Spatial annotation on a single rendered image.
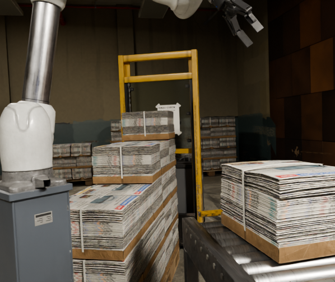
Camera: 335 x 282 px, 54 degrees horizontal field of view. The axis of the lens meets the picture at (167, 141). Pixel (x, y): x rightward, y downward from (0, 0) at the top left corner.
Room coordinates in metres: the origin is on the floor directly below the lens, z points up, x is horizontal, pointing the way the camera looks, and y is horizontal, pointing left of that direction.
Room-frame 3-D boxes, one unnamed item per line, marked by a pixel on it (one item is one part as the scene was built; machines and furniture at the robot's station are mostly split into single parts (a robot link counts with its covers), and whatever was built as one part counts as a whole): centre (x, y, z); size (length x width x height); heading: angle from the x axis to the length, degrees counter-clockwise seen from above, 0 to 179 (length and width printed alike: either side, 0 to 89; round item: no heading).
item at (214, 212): (1.37, -0.33, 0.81); 0.43 x 0.03 x 0.02; 100
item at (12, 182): (1.07, 0.45, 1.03); 0.22 x 0.18 x 0.06; 47
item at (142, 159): (2.11, 0.26, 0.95); 0.38 x 0.29 x 0.23; 80
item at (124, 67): (3.19, 0.39, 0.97); 0.09 x 0.09 x 1.75; 79
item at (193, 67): (3.07, -0.26, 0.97); 0.09 x 0.09 x 1.75; 79
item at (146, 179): (2.11, 0.26, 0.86); 0.38 x 0.29 x 0.04; 80
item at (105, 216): (1.99, 0.28, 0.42); 1.17 x 0.39 x 0.83; 169
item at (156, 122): (2.70, 0.14, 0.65); 0.39 x 0.30 x 1.29; 79
